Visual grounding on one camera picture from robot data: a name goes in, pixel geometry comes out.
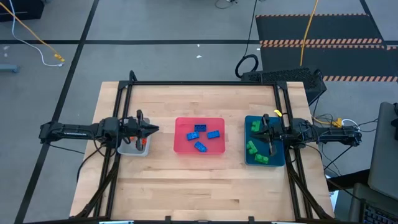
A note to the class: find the laptop with keyboard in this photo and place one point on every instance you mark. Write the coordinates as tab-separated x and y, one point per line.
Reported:
373	214

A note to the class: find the black hazard-striped floor mat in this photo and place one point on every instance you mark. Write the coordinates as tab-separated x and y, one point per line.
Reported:
342	59
311	28

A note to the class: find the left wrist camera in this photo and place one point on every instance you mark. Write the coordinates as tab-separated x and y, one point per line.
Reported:
130	126

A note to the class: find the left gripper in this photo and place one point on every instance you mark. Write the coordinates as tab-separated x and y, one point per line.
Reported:
140	144

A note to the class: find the green toy brick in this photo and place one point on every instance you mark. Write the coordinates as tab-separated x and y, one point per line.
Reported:
256	125
252	147
261	159

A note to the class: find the blue toy brick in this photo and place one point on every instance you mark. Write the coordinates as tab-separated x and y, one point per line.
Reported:
200	146
192	135
213	134
200	127

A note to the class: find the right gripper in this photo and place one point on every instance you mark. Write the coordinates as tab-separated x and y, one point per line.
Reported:
281	133

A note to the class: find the teal plastic bin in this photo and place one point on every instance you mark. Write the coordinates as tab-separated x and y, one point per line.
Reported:
278	152

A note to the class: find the black box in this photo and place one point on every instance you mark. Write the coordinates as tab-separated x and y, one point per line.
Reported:
21	9

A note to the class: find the yellow power connector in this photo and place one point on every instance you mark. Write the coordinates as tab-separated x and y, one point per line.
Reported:
338	123

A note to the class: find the black aluminium table frame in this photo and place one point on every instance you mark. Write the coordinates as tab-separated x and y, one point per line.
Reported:
202	82

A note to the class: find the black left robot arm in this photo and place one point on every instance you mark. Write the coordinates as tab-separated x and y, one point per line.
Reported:
68	132

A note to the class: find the translucent pink plastic bin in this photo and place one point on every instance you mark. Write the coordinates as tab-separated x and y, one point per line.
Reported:
217	124

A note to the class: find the black perforated computer tower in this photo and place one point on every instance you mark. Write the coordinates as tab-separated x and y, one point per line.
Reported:
280	75

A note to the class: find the grey plastic bin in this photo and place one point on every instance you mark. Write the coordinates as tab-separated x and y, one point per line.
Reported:
127	152

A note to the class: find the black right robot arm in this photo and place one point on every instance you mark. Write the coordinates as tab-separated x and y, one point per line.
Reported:
335	135

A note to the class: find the grey floor bracket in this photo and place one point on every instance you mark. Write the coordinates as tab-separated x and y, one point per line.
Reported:
7	68

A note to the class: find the yellow tape tag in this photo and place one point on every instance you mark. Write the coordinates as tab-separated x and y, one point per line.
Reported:
277	113

